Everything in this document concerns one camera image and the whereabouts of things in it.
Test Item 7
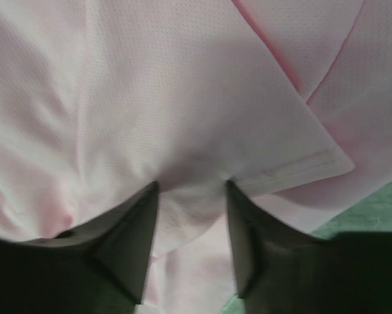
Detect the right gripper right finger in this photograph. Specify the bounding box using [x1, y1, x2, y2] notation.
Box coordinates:
[226, 181, 392, 314]

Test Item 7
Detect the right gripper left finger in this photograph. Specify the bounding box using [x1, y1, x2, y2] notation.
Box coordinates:
[0, 182, 159, 314]

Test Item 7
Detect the pink t shirt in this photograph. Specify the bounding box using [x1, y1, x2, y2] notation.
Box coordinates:
[0, 1, 392, 313]

